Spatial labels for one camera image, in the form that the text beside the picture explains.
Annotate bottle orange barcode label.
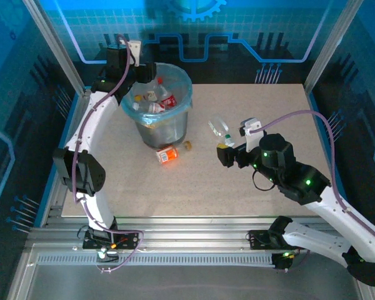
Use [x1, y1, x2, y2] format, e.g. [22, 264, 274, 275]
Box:
[155, 140, 193, 166]

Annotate metal mesh waste bin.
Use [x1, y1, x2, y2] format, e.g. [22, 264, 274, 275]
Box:
[121, 62, 194, 149]

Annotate large clear plastic bottle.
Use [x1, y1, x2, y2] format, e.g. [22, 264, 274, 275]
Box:
[207, 114, 229, 139]

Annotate clear bottle red cap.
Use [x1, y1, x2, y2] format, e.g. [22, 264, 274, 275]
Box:
[157, 77, 178, 109]

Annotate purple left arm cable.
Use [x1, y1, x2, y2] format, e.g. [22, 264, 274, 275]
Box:
[71, 34, 144, 273]

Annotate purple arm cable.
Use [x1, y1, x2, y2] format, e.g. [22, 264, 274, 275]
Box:
[251, 109, 375, 246]
[71, 34, 144, 273]

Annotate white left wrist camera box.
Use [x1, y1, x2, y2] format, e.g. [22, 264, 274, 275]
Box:
[127, 39, 143, 67]

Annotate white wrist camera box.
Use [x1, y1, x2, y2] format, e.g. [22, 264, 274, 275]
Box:
[127, 39, 143, 67]
[239, 117, 263, 138]

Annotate thin looped wrist cable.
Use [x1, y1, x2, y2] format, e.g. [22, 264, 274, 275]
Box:
[251, 168, 276, 192]

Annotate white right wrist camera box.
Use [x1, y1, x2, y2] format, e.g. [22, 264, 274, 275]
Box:
[239, 117, 263, 138]

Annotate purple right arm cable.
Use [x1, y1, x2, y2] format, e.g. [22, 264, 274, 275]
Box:
[251, 109, 375, 246]

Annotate aluminium frame post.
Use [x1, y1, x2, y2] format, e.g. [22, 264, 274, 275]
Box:
[302, 0, 369, 92]
[21, 0, 87, 94]

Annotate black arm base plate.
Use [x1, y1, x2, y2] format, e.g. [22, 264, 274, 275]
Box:
[82, 229, 141, 251]
[247, 229, 279, 251]

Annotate aluminium front frame rail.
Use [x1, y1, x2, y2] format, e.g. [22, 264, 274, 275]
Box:
[24, 215, 368, 256]

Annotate slotted grey cable duct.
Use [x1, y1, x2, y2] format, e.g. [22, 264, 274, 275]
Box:
[36, 254, 278, 267]

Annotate aluminium side frame rail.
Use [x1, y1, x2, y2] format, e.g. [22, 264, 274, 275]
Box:
[39, 89, 93, 228]

